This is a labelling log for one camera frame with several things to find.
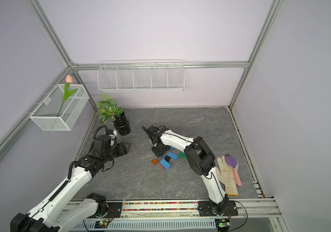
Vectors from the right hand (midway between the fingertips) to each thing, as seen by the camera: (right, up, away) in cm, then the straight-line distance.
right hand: (160, 150), depth 94 cm
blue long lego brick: (+4, -6, -9) cm, 12 cm away
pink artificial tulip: (-51, +36, -13) cm, 64 cm away
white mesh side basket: (-56, +23, -22) cm, 65 cm away
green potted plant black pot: (-30, +27, -11) cm, 42 cm away
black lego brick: (+5, -4, -3) cm, 7 cm away
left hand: (-18, +5, -13) cm, 23 cm away
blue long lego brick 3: (+8, +7, -30) cm, 32 cm away
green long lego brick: (+14, -2, -1) cm, 14 cm away
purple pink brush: (+45, -5, -4) cm, 45 cm away
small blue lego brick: (+1, -3, -2) cm, 4 cm away
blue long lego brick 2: (+8, -2, -2) cm, 9 cm away
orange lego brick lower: (-3, -6, -4) cm, 8 cm away
